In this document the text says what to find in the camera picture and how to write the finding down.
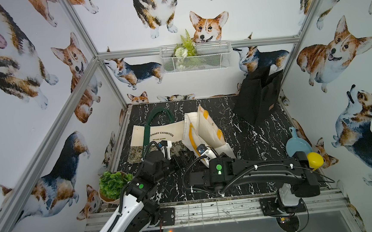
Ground potted green plant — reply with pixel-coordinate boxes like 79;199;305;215
99;171;134;203

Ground black canvas tote bag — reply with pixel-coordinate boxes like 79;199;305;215
233;67;283;126

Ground light blue dustpan scoop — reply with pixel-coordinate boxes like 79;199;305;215
286;126;312;157

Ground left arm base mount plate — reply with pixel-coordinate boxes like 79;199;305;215
152;207;175;227

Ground white wire wall basket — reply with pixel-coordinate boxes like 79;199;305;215
160;42;233;73

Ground artificial fern and white flower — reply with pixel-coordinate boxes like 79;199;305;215
173;30;199;71

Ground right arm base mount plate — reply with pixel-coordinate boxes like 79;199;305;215
259;197;307;217

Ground cream tote bag green handles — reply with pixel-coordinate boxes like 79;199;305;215
127;107;188;164

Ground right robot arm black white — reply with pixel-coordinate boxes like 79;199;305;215
182;151;320;208

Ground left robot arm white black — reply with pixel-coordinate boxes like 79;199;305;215
100;150;194;232

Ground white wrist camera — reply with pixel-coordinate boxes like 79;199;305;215
159;140;172;160
196;144;219;167

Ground cream tote bag yellow handles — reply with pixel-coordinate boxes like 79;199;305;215
182;106;235;159

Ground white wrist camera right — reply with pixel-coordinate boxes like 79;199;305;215
196;144;219;167

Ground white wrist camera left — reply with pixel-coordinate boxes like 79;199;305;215
159;140;172;160

